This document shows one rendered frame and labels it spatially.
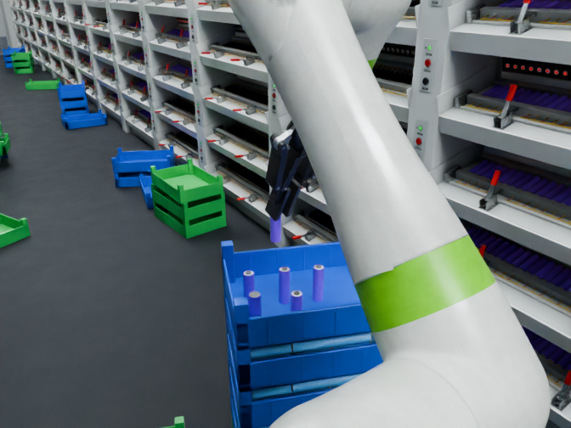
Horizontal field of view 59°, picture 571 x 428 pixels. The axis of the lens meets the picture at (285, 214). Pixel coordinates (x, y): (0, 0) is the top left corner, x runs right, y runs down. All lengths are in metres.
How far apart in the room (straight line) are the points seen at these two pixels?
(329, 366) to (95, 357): 0.91
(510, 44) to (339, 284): 0.60
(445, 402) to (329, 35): 0.32
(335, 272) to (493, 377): 0.56
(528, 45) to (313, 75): 0.73
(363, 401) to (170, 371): 1.15
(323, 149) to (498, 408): 0.25
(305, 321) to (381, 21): 0.42
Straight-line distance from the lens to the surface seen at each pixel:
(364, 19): 0.59
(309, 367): 0.81
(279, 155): 0.71
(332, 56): 0.47
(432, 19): 1.28
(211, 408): 1.36
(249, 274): 0.81
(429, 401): 0.38
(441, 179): 1.36
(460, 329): 0.42
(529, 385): 0.45
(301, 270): 0.94
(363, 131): 0.44
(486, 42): 1.20
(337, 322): 0.77
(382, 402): 0.37
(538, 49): 1.13
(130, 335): 1.64
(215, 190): 2.14
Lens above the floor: 0.97
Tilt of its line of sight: 24 degrees down
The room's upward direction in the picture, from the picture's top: straight up
